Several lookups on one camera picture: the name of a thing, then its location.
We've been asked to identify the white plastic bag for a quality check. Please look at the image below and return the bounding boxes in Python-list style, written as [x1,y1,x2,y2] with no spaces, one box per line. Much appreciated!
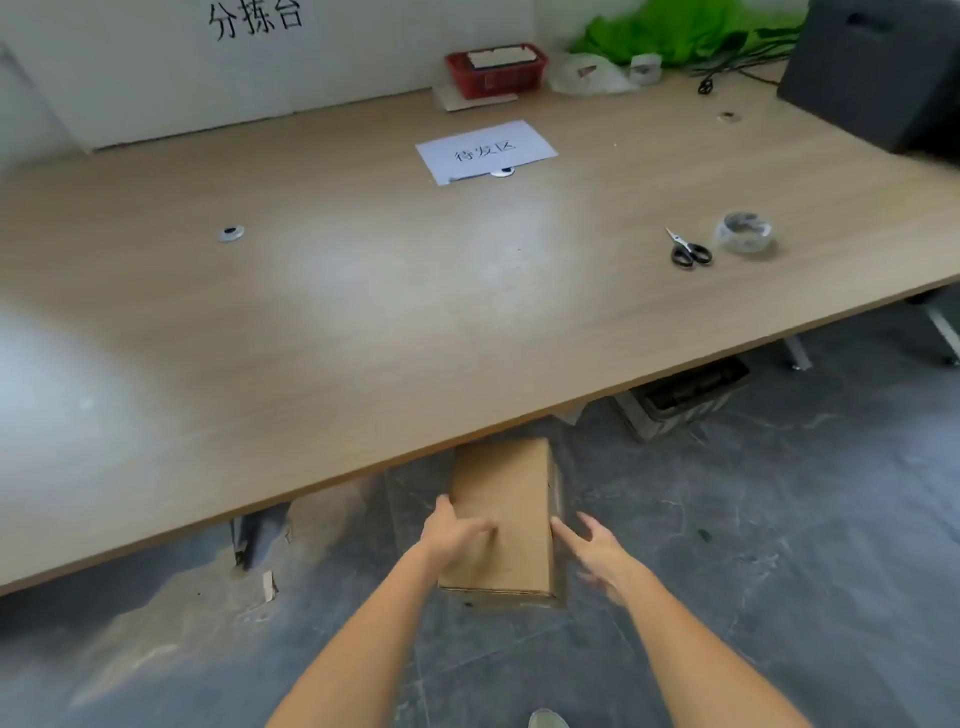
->
[547,52,639,97]

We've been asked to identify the cardboard parcel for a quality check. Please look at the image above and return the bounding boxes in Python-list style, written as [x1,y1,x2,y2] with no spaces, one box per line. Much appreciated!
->
[438,437,568,610]

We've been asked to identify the white paper sign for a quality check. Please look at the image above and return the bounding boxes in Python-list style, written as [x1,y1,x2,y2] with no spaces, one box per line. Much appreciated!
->
[415,119,560,187]

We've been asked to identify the person's left hand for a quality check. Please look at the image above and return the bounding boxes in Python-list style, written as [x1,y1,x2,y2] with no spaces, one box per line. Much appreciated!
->
[416,493,500,579]

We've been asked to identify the person's right hand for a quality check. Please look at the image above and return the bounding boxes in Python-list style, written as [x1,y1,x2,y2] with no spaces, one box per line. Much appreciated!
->
[549,512,652,609]

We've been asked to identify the person's right forearm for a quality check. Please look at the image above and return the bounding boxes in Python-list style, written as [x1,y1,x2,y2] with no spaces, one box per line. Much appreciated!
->
[614,569,815,728]

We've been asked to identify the clear tape roll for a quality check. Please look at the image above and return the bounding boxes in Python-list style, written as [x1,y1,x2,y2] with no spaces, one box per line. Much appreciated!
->
[713,211,775,256]

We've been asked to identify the long wooden table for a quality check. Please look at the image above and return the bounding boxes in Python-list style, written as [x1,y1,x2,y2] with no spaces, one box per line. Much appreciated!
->
[0,59,960,598]

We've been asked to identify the red plastic basket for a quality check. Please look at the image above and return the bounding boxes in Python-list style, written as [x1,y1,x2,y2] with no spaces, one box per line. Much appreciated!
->
[445,42,550,101]

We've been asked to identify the black scissors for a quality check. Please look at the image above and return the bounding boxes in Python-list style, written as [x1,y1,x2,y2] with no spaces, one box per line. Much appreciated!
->
[665,227,715,270]

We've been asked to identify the dark grey printer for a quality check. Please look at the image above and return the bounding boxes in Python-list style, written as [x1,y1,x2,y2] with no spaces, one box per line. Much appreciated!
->
[777,0,960,155]

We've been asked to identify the green fabric bag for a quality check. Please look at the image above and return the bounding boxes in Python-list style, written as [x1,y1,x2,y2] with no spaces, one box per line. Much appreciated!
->
[567,0,808,69]

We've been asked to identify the white sign board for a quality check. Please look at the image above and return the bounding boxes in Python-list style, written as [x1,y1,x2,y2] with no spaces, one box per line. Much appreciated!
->
[0,0,538,155]

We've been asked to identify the person's left forearm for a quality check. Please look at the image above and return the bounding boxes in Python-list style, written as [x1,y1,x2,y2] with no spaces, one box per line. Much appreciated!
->
[266,547,444,728]

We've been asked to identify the grey plastic crate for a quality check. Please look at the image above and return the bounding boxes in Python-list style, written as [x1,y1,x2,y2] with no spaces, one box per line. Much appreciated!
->
[611,356,754,444]

